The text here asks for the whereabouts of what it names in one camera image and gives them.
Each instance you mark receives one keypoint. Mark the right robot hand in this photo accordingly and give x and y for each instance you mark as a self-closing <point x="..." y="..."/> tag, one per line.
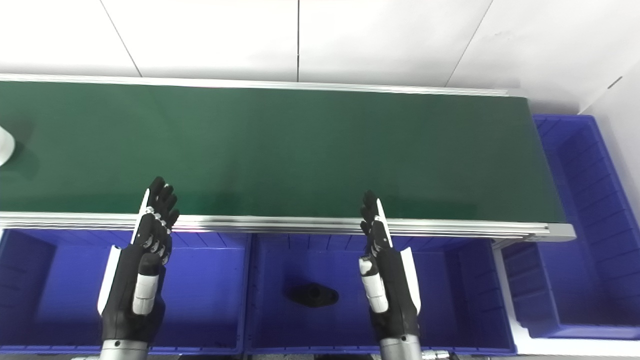
<point x="395" y="285"/>

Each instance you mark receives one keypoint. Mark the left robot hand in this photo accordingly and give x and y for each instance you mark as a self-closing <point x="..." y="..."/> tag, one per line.
<point x="127" y="280"/>

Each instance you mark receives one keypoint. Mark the white round plastic part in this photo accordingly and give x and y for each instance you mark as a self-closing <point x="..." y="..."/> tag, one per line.
<point x="5" y="146"/>

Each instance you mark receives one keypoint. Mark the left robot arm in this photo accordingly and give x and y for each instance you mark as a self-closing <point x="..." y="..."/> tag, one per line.
<point x="122" y="351"/>

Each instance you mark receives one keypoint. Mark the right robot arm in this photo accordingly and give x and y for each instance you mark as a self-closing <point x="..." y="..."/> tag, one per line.
<point x="400" y="350"/>

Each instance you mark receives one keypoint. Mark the blue plastic bin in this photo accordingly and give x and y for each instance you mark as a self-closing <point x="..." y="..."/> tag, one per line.
<point x="200" y="300"/>
<point x="590" y="210"/>
<point x="450" y="300"/>

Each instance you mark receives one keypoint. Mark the black flanged part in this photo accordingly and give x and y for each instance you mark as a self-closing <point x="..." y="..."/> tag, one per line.
<point x="312" y="295"/>

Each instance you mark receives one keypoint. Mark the green conveyor belt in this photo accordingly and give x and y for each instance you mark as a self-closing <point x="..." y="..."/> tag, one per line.
<point x="300" y="150"/>
<point x="300" y="225"/>

